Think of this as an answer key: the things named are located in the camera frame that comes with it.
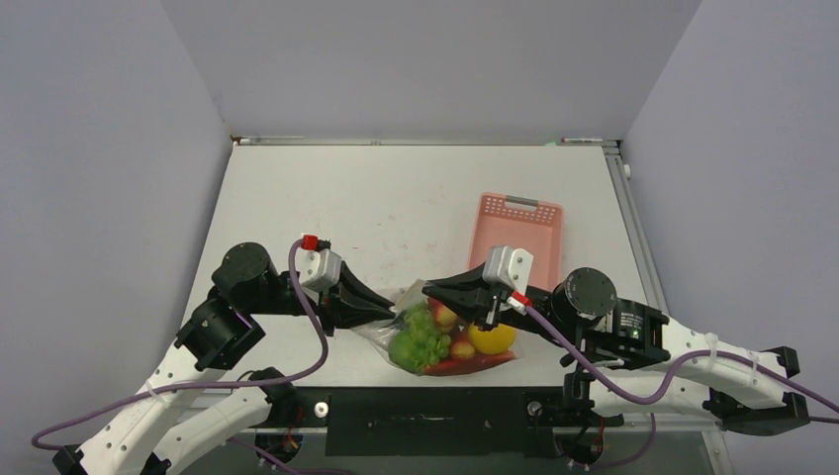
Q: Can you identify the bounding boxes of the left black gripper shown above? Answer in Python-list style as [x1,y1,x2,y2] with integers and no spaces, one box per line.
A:
[246,261,395,335]

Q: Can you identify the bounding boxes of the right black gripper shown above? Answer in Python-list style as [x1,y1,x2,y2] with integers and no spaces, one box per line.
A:
[423,259,587,343]

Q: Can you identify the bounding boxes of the yellow lemon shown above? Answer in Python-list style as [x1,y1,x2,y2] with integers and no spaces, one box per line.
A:
[467,325,517,355]

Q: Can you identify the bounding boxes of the clear zip top bag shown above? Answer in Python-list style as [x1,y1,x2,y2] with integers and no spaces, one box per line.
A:
[353,280,517,377]

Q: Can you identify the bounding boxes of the green grape bunch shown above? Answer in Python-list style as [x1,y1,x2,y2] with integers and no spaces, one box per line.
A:
[387,302,447,374]

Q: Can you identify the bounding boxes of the watermelon slice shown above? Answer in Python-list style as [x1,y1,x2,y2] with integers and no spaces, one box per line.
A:
[422,351,515,377]

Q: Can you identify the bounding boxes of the pink plastic basket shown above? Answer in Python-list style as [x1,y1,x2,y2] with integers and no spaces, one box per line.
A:
[467,193,565,290]

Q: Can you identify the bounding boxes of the red cherry tomato bunch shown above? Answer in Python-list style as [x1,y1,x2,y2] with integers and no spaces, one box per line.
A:
[428,299,477,360]

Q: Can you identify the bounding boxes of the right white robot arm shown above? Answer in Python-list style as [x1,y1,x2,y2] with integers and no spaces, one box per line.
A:
[421,267,809,436]

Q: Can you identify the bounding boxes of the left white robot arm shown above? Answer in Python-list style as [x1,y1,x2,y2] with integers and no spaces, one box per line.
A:
[52,235,393,474]

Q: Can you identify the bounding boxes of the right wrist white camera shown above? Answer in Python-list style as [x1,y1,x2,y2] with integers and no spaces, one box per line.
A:
[482,245,534,294]

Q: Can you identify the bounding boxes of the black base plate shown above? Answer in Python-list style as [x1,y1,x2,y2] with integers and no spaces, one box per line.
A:
[255,387,624,461]

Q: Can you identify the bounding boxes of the aluminium table rail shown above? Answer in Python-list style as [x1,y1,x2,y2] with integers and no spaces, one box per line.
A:
[594,141,720,431]

